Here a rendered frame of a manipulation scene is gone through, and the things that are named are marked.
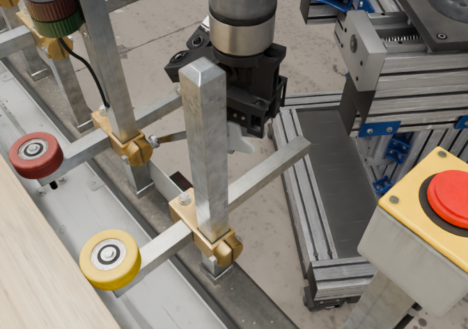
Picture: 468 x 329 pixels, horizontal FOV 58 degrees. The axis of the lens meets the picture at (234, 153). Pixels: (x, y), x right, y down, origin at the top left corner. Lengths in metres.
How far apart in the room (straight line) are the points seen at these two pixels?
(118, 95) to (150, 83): 1.54
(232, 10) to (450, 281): 0.31
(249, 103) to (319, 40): 2.04
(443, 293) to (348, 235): 1.16
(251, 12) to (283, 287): 1.23
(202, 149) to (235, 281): 0.37
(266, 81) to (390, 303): 0.27
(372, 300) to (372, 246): 0.10
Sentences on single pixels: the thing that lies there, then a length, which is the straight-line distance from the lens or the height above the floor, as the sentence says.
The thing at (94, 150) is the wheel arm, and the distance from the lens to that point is 0.83.
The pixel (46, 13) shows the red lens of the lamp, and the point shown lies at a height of 1.15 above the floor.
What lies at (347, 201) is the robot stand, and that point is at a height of 0.21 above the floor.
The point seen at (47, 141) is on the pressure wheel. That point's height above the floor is 0.91.
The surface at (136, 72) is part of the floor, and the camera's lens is 2.34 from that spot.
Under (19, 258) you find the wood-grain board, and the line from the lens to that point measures 0.67.
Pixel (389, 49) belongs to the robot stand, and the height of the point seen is 0.99.
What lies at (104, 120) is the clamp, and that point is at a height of 0.87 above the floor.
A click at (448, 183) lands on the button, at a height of 1.23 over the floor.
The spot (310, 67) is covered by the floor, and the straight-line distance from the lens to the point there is 2.35.
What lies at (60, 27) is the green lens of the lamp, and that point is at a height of 1.13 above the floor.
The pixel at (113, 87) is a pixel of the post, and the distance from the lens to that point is 0.71.
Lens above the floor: 1.44
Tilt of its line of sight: 50 degrees down
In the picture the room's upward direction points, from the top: straight up
